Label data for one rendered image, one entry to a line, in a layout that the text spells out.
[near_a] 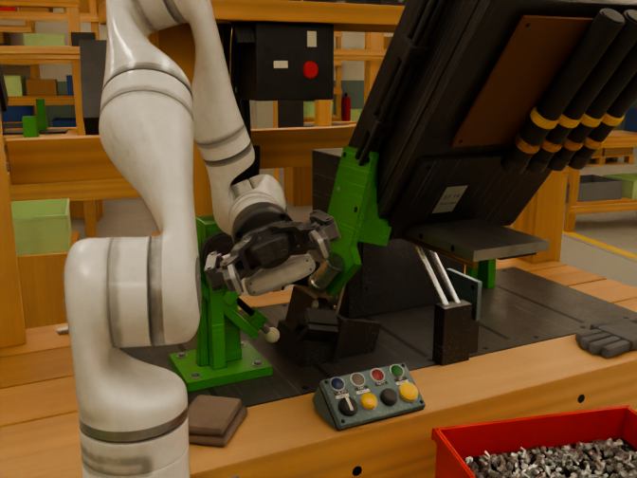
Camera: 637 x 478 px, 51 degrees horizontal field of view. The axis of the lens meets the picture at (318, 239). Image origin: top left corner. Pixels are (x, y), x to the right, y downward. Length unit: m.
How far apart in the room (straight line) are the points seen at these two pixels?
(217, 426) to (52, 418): 0.30
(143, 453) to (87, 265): 0.16
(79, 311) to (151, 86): 0.24
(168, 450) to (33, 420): 0.59
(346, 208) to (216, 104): 0.41
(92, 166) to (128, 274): 0.96
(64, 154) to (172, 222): 0.92
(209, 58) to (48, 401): 0.65
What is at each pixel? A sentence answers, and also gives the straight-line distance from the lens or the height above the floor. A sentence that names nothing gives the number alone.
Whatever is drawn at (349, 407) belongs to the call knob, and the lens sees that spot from 1.01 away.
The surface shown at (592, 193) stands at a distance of 6.54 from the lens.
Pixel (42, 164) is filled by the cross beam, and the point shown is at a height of 1.22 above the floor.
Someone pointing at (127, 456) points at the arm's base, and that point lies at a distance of 0.59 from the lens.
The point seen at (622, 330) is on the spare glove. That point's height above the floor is 0.93.
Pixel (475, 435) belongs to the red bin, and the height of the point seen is 0.90.
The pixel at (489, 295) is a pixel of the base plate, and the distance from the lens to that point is 1.62.
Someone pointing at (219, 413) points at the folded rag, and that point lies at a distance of 1.01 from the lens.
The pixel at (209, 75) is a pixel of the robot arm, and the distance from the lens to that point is 0.86.
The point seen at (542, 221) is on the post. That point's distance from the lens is 1.97.
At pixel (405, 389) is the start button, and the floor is 0.94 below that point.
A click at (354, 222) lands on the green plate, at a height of 1.15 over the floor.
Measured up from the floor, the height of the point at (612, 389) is 0.85.
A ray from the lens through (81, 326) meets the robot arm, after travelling 0.55.
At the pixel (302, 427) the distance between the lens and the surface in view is 1.02.
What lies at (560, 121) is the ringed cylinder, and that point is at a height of 1.33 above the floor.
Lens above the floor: 1.41
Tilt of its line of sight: 14 degrees down
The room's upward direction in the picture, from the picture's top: straight up
